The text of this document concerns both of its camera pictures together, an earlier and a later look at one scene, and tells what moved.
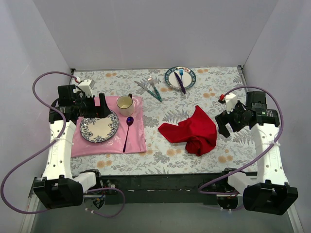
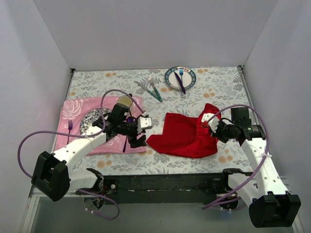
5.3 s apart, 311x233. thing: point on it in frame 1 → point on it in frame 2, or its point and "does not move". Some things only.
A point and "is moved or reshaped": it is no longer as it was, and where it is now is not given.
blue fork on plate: x=181 y=71 does not move
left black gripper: x=97 y=109 → x=135 y=137
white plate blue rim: x=189 y=78 does not move
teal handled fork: x=157 y=93 does not move
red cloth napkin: x=199 y=131 is moved or reshaped
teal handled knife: x=148 y=91 does not move
